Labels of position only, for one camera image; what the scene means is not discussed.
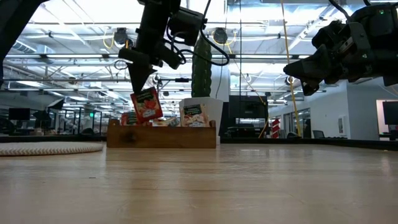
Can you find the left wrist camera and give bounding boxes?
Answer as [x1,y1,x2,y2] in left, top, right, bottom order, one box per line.
[167,6,208,47]

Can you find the black aluminium table frame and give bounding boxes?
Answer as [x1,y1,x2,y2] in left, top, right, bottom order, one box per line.
[0,134,398,151]

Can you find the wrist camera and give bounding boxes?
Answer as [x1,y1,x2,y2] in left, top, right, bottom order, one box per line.
[312,19,373,54]
[167,6,208,47]

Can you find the dark wall monitor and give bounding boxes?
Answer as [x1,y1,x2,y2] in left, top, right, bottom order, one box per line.
[382,101,398,125]

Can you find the dark desktop monitor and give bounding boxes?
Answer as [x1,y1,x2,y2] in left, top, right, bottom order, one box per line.
[8,108,31,121]

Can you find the green cactus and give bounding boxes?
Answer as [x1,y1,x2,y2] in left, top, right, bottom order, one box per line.
[191,34,213,98]

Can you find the wooden tea organizer box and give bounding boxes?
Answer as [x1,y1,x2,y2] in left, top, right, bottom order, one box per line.
[106,118,218,149]

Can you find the white hexagonal plant pot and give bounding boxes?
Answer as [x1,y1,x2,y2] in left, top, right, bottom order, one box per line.
[178,97,224,146]

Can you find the black light stand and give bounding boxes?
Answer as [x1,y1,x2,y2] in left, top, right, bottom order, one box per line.
[152,74,193,121]

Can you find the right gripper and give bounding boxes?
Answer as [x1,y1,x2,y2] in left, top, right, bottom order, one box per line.
[283,43,398,96]

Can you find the yellow hanging cable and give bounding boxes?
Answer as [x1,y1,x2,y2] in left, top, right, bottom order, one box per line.
[279,0,302,138]

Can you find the round woven placemat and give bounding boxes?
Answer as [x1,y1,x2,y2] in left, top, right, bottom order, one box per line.
[0,141,105,157]

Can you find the red white striped flag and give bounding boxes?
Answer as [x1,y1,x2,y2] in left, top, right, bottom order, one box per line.
[272,118,281,139]

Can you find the orange mango tea packet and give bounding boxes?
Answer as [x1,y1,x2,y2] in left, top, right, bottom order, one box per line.
[151,116,181,128]

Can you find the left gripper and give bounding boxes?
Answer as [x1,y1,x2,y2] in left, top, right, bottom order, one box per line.
[118,27,184,95]

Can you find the black ceiling cord reel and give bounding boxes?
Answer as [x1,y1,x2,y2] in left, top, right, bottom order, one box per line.
[113,27,137,54]
[213,27,229,45]

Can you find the brown tea packet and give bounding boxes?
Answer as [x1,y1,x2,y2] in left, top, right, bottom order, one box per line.
[180,103,211,128]

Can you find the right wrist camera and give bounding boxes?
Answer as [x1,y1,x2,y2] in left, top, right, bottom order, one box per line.
[312,19,373,54]

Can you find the red tea packet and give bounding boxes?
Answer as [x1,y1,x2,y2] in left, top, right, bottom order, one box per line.
[120,111,139,126]
[129,86,164,124]

